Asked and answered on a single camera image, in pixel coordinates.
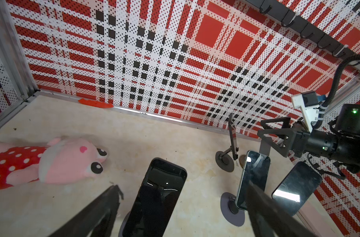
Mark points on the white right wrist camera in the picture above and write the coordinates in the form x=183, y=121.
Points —
x=309, y=105

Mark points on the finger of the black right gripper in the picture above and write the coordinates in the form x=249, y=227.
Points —
x=287, y=136
x=276, y=123

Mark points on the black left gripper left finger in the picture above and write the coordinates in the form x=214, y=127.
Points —
x=96, y=219

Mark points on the black phone near left arm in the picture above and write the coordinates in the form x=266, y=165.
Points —
x=156, y=200

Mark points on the dark phone at back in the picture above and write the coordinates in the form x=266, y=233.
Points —
x=256, y=169

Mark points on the pink plush toy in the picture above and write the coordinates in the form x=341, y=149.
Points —
x=61, y=161

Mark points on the grey stand base corner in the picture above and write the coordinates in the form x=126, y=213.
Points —
x=230, y=211

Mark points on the wooden base phone stand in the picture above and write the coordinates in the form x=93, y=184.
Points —
x=263, y=148

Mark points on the grey stand far left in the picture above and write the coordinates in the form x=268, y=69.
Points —
x=225, y=159

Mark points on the black hook rail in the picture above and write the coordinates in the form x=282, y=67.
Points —
x=334, y=26

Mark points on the black smartphone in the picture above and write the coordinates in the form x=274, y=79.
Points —
x=296, y=188

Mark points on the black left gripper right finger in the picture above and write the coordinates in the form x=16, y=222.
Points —
x=268, y=219

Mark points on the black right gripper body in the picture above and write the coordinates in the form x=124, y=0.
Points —
x=318, y=143

